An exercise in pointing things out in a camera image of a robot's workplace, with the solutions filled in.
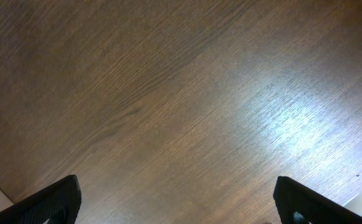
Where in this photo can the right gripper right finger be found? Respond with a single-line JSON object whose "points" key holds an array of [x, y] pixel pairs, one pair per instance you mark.
{"points": [[297, 203]]}

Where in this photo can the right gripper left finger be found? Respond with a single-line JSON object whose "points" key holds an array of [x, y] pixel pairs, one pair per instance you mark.
{"points": [[58, 203]]}

